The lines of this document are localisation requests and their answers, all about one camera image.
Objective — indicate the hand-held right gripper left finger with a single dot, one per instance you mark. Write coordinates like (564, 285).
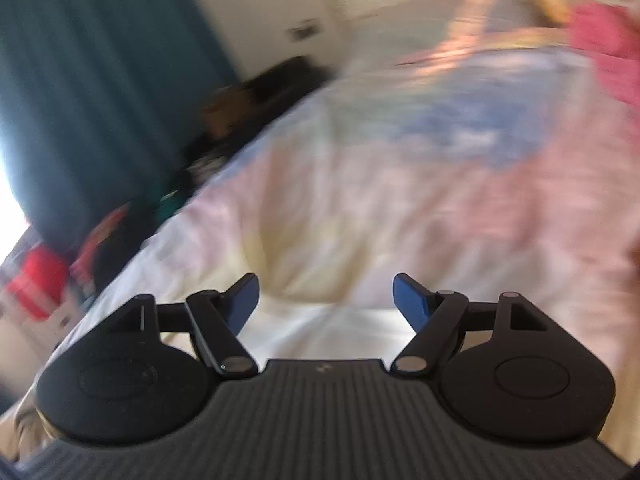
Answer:
(245, 300)

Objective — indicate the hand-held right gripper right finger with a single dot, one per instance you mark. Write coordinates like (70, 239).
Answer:
(409, 300)

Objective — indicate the pastel printed bed sheet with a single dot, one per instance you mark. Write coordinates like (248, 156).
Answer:
(400, 185)

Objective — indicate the red container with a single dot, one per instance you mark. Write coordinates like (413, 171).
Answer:
(35, 280)

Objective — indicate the teal curtain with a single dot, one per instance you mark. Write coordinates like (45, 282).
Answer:
(95, 85)

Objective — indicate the pink cloth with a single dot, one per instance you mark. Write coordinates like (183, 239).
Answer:
(607, 50)

